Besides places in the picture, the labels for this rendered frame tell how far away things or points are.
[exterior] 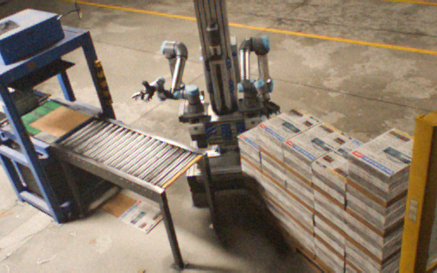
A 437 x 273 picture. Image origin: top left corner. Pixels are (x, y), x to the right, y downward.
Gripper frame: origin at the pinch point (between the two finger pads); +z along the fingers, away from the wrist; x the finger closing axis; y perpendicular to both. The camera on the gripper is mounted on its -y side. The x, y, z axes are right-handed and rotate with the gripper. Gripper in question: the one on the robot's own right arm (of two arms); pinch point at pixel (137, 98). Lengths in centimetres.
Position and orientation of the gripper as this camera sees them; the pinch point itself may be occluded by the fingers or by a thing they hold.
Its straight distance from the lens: 370.8
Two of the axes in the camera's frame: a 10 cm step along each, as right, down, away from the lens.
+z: -4.5, 5.5, -7.0
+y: 0.2, 7.9, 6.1
